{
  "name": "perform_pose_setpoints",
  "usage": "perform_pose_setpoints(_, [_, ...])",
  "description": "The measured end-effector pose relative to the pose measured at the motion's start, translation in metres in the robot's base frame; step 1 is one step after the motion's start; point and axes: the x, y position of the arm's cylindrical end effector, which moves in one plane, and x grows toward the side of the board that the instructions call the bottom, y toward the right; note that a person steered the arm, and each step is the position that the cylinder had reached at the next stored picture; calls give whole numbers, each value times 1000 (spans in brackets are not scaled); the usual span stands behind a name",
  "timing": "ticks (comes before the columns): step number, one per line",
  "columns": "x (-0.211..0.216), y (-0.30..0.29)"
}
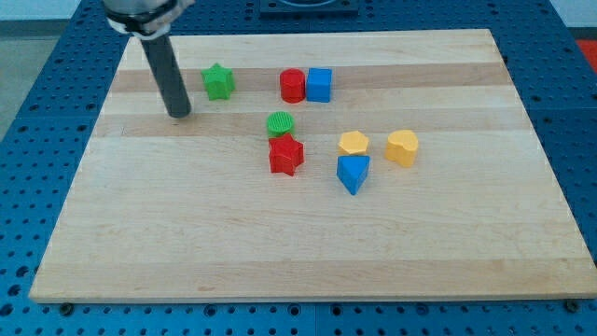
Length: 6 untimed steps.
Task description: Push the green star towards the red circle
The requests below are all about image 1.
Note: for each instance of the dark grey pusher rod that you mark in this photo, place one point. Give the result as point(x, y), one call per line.
point(164, 67)

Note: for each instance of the green star block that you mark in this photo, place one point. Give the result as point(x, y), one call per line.
point(218, 82)

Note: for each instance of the red star block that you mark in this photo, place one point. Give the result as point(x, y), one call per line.
point(286, 154)

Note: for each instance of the red cylinder block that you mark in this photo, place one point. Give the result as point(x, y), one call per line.
point(292, 85)

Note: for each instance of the green cylinder block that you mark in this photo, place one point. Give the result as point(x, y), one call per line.
point(280, 123)

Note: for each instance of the blue cube block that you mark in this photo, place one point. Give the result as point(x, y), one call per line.
point(318, 85)

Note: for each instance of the yellow hexagon block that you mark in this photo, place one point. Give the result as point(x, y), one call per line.
point(353, 143)

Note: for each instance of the blue triangle block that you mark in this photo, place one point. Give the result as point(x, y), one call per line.
point(352, 171)

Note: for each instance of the yellow heart block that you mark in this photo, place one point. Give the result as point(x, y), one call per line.
point(402, 147)

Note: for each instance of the wooden board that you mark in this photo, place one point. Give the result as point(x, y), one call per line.
point(188, 210)

